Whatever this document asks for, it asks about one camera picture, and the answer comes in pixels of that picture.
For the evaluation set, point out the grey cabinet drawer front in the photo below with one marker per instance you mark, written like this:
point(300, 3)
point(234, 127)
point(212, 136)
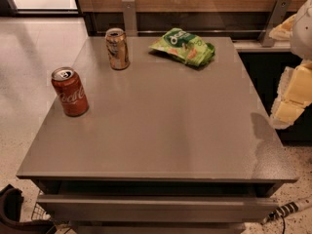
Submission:
point(157, 209)

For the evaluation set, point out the right metal wall bracket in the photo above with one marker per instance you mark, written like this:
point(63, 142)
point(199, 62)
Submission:
point(276, 16)

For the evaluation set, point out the left metal wall bracket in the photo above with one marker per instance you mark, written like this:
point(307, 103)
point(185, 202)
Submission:
point(130, 17)

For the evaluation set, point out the gold soda can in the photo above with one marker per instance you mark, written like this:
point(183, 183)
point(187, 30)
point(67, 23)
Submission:
point(116, 44)

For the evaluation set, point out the dark brown chair part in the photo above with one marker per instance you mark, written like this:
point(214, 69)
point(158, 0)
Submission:
point(10, 210)

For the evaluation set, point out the metal wall bracket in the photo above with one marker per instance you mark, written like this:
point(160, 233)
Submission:
point(130, 17)
point(276, 16)

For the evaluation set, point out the green rice chip bag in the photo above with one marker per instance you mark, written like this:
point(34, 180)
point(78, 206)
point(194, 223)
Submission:
point(185, 47)

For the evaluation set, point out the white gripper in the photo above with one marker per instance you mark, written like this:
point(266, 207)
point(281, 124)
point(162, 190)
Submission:
point(302, 36)

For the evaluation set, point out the wire mesh basket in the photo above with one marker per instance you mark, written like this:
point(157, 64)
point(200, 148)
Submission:
point(38, 213)

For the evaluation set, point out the red coke can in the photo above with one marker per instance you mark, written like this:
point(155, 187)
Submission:
point(70, 91)

